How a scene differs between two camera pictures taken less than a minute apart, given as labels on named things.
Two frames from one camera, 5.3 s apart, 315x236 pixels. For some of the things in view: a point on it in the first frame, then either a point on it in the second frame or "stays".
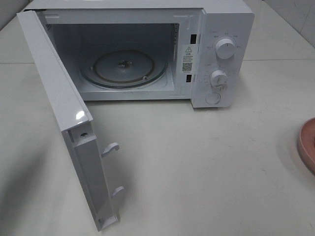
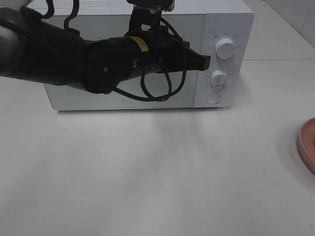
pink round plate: x=306 y=144 stays
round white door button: x=212 y=98 stays
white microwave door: x=74 y=119 → x=192 y=28
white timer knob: x=218 y=79 stays
